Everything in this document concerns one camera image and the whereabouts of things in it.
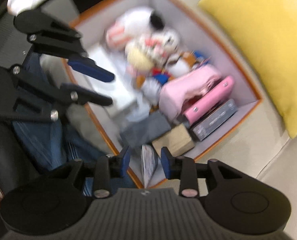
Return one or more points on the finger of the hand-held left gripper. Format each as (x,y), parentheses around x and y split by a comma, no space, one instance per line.
(88,96)
(91,68)

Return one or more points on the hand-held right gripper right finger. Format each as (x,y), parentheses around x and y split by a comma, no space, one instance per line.
(166,163)

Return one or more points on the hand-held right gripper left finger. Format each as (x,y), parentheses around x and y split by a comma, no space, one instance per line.
(125,162)

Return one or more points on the small illustrated booklet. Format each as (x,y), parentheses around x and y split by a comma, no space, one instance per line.
(148,162)

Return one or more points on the tan cardboard box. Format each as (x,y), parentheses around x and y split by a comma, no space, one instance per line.
(174,140)

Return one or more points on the white plush dog black ears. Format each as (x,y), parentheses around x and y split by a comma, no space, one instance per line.
(136,22)

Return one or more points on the dark glitter card box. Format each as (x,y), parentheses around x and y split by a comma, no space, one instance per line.
(214,120)

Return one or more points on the small bear doll blue outfit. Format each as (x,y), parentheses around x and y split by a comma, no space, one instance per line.
(161,76)

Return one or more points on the light pink plush pouch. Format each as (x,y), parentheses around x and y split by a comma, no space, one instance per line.
(181,90)

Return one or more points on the pink snap case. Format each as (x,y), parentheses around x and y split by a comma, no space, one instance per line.
(208,97)

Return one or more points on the orange cardboard box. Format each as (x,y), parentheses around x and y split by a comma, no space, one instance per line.
(178,12)

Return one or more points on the person's blue jeans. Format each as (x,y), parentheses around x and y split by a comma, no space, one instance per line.
(51,135)

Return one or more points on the beige sofa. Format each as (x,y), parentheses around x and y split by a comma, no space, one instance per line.
(238,152)

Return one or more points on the yellow pillow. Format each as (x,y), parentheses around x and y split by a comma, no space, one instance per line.
(263,35)

